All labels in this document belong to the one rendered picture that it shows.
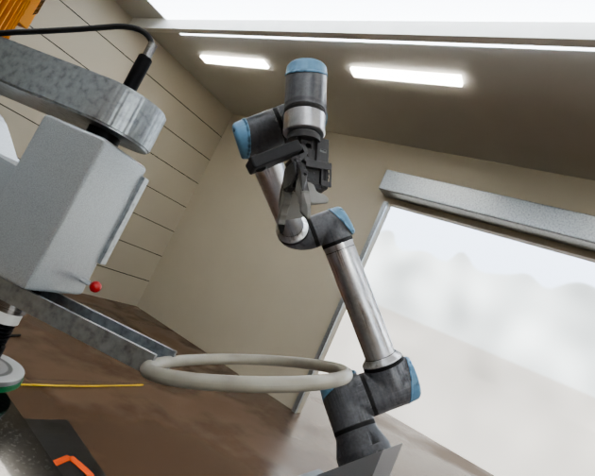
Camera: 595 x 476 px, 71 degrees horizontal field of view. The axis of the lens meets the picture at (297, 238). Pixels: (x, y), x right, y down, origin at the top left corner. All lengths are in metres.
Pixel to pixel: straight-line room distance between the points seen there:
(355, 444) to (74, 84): 1.34
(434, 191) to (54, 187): 4.88
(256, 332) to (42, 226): 5.39
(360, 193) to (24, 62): 5.30
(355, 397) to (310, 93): 1.03
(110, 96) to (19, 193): 0.33
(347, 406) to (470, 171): 4.80
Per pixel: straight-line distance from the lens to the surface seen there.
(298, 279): 6.21
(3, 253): 1.26
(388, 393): 1.55
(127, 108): 1.22
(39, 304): 1.24
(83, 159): 1.19
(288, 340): 6.11
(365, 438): 1.53
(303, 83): 0.92
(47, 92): 1.34
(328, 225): 1.48
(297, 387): 0.83
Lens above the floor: 1.44
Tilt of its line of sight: 7 degrees up
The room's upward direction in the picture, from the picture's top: 25 degrees clockwise
